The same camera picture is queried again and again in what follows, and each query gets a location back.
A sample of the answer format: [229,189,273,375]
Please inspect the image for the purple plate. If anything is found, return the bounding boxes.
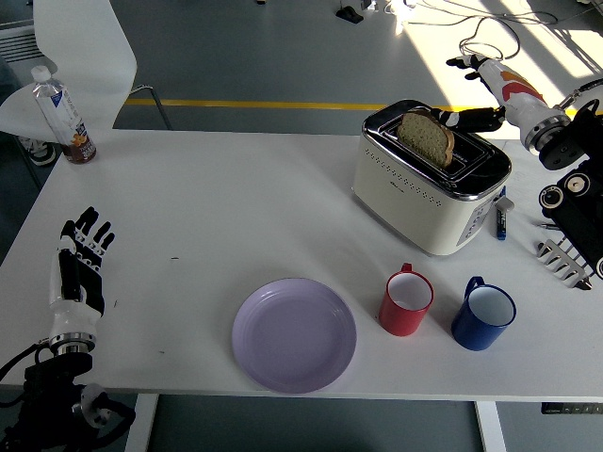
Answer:
[231,277,358,395]

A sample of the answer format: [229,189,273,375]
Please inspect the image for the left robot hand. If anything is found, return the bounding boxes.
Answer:
[48,205,117,338]

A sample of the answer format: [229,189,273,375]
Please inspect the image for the grey slatted radiator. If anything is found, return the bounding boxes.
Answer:
[0,18,41,65]

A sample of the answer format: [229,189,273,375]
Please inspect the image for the red mug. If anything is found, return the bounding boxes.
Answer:
[378,262,434,338]

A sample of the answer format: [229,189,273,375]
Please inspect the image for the cream and chrome toaster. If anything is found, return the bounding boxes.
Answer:
[350,98,514,258]

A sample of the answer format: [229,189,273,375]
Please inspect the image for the bread slice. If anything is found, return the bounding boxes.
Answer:
[395,111,456,169]

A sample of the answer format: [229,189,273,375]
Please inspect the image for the silver metal toast rack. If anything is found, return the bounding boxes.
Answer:
[536,237,593,291]

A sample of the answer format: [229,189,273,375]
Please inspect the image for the grey cable on floor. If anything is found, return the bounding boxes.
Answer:
[383,0,560,62]

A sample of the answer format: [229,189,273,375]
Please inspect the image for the black device on floor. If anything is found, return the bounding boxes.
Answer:
[334,0,365,24]

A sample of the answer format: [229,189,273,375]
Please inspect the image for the black table control panel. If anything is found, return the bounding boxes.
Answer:
[540,402,603,416]

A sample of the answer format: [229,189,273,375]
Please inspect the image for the plastic water bottle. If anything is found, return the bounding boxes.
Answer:
[30,65,98,165]

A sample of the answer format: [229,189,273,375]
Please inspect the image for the blue mug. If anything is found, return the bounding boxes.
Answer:
[449,275,517,352]

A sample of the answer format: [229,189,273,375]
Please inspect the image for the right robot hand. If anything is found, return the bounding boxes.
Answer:
[426,54,557,137]

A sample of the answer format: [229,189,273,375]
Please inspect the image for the white chair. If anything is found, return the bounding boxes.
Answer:
[0,0,173,189]

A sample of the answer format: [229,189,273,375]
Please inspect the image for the white table leg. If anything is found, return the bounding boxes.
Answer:
[473,401,508,452]
[122,394,159,452]

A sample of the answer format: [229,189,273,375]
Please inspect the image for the blue marker pen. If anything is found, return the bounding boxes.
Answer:
[493,186,509,242]

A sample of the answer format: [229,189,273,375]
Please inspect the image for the person's shoe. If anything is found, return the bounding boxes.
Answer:
[21,136,57,167]

